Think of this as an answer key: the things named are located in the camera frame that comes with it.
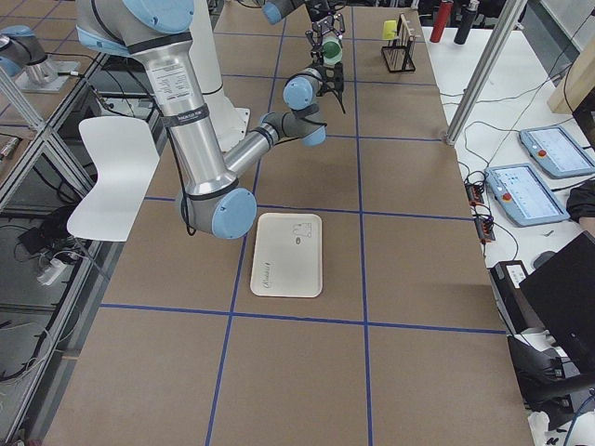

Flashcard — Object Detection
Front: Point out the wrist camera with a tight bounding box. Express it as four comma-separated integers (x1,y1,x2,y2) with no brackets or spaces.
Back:
325,62,346,113

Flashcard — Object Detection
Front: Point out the white plastic chair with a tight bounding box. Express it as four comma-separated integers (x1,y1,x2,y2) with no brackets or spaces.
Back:
67,116,159,242

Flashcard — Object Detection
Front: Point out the seated man in black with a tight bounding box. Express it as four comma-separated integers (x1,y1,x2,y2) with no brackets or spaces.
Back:
566,180,595,235

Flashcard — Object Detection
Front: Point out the yellow cup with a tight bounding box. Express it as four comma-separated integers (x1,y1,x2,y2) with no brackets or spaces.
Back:
382,20,398,41

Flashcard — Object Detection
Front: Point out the far blue teach pendant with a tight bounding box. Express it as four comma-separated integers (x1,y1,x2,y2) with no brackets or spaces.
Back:
519,125,594,178

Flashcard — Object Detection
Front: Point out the aluminium frame post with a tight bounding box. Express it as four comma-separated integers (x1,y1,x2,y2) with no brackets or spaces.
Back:
444,0,527,146

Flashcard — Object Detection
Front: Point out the cream rabbit tray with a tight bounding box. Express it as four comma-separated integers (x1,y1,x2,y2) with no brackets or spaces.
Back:
250,213,323,298

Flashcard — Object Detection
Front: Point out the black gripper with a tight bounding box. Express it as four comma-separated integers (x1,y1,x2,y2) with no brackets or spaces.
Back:
305,8,346,55
320,63,344,93

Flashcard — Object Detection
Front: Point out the black wire cup rack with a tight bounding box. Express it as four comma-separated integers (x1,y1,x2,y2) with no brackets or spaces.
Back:
381,35,416,73

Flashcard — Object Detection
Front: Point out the blue teach pendant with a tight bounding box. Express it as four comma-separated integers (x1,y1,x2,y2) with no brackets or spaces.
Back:
484,164,570,227
519,125,594,178

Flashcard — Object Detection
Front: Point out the near blue teach pendant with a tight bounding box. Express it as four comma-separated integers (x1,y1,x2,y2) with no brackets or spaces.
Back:
484,164,570,227

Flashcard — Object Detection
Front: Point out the red thermos bottle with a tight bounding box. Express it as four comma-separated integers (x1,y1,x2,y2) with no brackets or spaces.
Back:
430,0,454,43

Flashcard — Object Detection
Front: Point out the pale green cup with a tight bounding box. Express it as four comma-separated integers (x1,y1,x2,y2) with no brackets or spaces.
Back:
322,33,343,67

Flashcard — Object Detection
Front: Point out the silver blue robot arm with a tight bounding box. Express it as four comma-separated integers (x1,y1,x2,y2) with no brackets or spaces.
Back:
76,1,345,239
261,0,345,64

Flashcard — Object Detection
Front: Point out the black thermos bottle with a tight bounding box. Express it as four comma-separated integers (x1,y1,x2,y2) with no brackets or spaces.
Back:
454,0,480,45

